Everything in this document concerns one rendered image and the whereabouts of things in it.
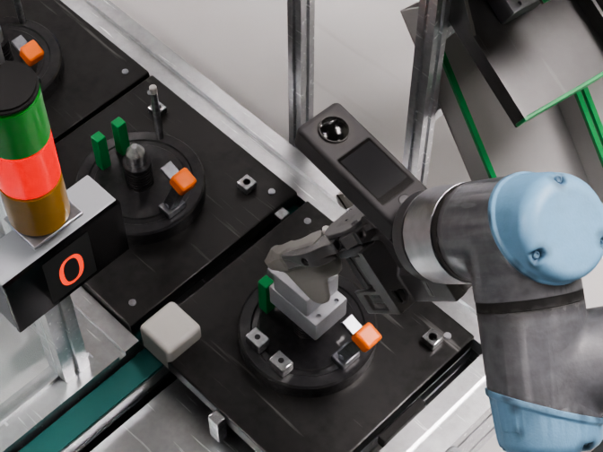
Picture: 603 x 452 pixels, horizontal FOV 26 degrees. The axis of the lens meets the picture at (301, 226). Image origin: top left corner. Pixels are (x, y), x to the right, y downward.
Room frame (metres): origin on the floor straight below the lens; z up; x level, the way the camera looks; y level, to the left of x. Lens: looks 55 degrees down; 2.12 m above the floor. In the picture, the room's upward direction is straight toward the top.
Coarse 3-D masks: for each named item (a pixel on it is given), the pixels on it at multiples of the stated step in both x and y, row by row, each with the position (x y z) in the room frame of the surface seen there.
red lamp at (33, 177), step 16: (48, 144) 0.60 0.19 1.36; (0, 160) 0.58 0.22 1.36; (16, 160) 0.58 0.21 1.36; (32, 160) 0.59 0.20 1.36; (48, 160) 0.60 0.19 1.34; (0, 176) 0.59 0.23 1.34; (16, 176) 0.58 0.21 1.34; (32, 176) 0.58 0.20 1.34; (48, 176) 0.59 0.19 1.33; (16, 192) 0.58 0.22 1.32; (32, 192) 0.58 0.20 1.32
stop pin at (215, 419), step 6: (210, 414) 0.57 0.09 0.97; (216, 414) 0.57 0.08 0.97; (210, 420) 0.57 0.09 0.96; (216, 420) 0.57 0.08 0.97; (222, 420) 0.57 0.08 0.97; (210, 426) 0.57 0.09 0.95; (216, 426) 0.56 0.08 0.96; (222, 426) 0.56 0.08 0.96; (210, 432) 0.57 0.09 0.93; (216, 432) 0.56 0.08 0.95; (222, 432) 0.56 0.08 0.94; (216, 438) 0.56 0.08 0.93; (222, 438) 0.56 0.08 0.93
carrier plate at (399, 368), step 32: (288, 224) 0.79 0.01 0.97; (320, 224) 0.79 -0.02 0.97; (256, 256) 0.75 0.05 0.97; (224, 288) 0.71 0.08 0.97; (224, 320) 0.68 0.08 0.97; (384, 320) 0.68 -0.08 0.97; (416, 320) 0.68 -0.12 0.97; (448, 320) 0.68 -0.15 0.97; (192, 352) 0.64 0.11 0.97; (224, 352) 0.64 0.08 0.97; (384, 352) 0.64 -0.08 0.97; (416, 352) 0.64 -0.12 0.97; (448, 352) 0.64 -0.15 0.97; (192, 384) 0.60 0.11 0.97; (224, 384) 0.60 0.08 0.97; (256, 384) 0.60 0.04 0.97; (352, 384) 0.60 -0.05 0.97; (384, 384) 0.60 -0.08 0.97; (416, 384) 0.60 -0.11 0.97; (224, 416) 0.57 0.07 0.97; (256, 416) 0.57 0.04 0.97; (288, 416) 0.57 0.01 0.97; (320, 416) 0.57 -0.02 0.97; (352, 416) 0.57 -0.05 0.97; (384, 416) 0.57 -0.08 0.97; (256, 448) 0.54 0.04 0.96; (288, 448) 0.53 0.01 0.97; (320, 448) 0.53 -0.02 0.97; (352, 448) 0.53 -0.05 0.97
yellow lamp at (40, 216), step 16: (0, 192) 0.59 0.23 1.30; (48, 192) 0.59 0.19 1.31; (64, 192) 0.60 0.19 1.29; (16, 208) 0.58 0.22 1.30; (32, 208) 0.58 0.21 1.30; (48, 208) 0.59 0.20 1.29; (64, 208) 0.60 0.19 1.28; (16, 224) 0.59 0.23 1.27; (32, 224) 0.58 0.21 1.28; (48, 224) 0.59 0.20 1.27
